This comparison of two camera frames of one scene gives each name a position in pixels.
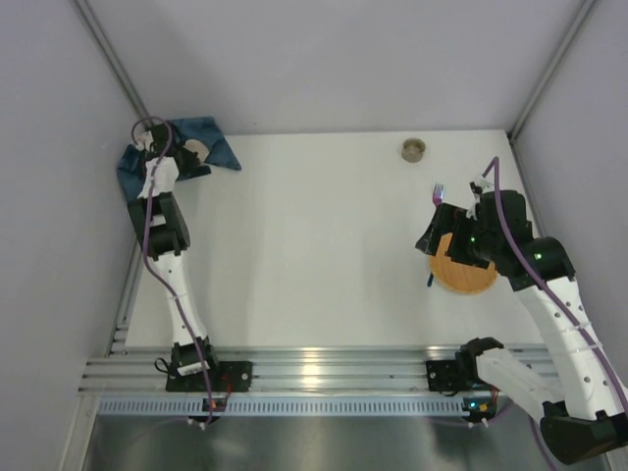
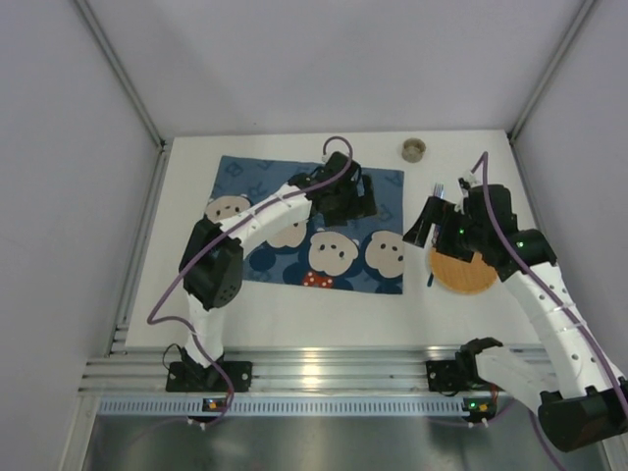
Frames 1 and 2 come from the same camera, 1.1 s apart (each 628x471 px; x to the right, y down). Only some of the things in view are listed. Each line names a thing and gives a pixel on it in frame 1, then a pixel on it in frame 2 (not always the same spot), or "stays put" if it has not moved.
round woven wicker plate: (461, 278) stays put
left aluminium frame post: (91, 21) stays put
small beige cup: (413, 149) stays put
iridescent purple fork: (438, 194) stays put
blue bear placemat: (206, 130) -> (357, 253)
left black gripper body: (160, 148) -> (354, 197)
